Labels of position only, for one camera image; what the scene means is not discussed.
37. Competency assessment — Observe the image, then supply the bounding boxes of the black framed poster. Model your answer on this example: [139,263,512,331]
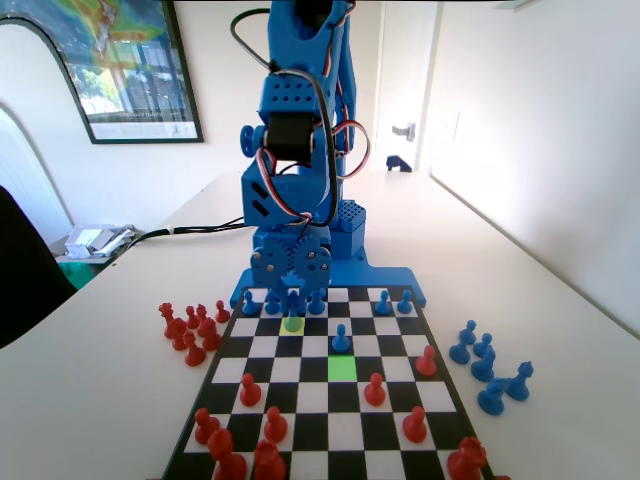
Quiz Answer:
[0,0,205,145]

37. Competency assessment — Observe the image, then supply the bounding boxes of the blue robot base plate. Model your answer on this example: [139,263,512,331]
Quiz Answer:
[228,249,429,309]

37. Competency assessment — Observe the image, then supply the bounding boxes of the black cable bundle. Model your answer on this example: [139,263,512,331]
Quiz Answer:
[112,214,251,266]

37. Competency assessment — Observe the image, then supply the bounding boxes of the red chess king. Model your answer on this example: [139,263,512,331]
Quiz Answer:
[253,439,287,480]

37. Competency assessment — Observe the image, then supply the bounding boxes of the blue chess knight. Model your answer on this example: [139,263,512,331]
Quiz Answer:
[477,378,509,416]

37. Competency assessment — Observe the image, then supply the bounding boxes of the white door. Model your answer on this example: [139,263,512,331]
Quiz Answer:
[372,0,444,174]

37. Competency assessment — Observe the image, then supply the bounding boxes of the pile of papers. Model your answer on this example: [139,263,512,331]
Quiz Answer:
[63,224,137,259]

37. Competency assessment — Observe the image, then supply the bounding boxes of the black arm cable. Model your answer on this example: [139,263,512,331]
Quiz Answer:
[229,7,337,229]

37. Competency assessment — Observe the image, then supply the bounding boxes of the black and white chessboard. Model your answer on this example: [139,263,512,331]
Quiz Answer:
[159,284,496,480]

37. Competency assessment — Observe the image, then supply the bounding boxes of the red chess knight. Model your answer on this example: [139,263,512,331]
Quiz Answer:
[165,319,189,351]
[447,436,488,480]

